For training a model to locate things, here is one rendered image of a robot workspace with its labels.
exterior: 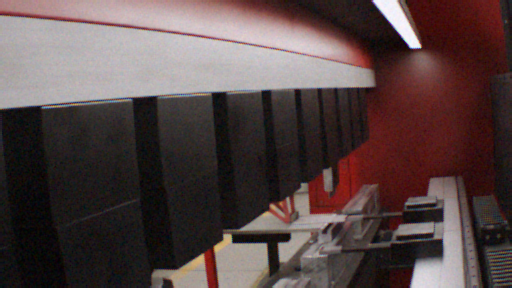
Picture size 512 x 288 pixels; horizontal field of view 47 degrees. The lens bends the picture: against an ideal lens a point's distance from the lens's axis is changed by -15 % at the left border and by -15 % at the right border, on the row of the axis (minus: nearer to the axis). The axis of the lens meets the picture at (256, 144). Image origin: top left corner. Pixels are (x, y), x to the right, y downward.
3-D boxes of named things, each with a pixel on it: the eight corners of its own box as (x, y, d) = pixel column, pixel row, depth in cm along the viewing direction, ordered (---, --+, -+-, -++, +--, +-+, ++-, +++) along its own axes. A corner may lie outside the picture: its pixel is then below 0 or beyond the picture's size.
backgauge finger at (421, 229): (326, 251, 138) (325, 228, 138) (443, 242, 131) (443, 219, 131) (314, 265, 127) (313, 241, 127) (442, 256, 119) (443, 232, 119)
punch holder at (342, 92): (319, 154, 174) (314, 89, 173) (352, 152, 172) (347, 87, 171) (307, 160, 160) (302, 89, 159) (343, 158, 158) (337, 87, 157)
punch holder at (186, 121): (158, 238, 79) (144, 99, 78) (225, 239, 76) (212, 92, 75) (101, 266, 64) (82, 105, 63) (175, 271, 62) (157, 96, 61)
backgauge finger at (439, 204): (349, 220, 170) (349, 200, 170) (444, 212, 163) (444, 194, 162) (342, 229, 159) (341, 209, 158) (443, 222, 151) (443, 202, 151)
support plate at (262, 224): (236, 220, 181) (235, 217, 181) (333, 217, 174) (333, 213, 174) (213, 234, 164) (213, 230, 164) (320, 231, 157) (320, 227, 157)
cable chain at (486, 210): (472, 210, 152) (472, 195, 152) (492, 208, 150) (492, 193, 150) (480, 245, 117) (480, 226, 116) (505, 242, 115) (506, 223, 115)
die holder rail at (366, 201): (364, 210, 243) (363, 184, 242) (379, 209, 241) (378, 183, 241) (342, 241, 195) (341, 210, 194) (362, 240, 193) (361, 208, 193)
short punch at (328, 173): (332, 193, 169) (329, 155, 169) (339, 192, 169) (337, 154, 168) (324, 199, 160) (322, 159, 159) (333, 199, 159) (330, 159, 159)
